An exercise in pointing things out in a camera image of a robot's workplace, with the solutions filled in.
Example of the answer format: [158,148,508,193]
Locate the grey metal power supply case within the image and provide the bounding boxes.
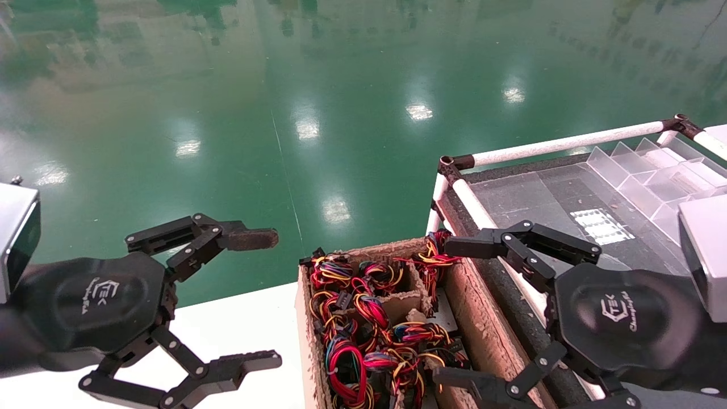
[436,289,462,341]

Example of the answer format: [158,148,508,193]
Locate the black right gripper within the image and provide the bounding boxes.
[433,220,706,409]

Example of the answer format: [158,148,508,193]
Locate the coloured wire bundle black connector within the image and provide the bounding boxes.
[299,248,356,290]

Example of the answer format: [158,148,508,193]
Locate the large red wire bundle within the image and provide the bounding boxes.
[323,335,375,409]

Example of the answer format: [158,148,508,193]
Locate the black pipe corner joint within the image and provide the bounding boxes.
[662,114,705,140]
[438,155,475,185]

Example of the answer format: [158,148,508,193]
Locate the clear acrylic divider tray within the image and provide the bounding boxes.
[586,136,727,245]

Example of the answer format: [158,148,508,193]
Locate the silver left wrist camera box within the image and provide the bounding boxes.
[0,176,41,304]

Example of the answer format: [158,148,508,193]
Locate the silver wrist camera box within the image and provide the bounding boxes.
[0,176,41,304]
[678,195,727,323]

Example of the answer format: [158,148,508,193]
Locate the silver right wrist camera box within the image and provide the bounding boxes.
[678,195,727,323]

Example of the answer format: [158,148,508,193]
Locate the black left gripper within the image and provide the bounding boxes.
[14,213,283,409]

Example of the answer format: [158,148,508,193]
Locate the brown cardboard box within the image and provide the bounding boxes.
[295,237,560,409]

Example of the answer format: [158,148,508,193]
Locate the white cart pipe post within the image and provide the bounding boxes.
[427,173,450,235]

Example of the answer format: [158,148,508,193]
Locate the white cart pipe rail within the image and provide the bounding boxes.
[471,120,676,167]
[693,130,727,161]

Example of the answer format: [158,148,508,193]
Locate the long white cart pipe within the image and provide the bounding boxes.
[453,179,605,401]

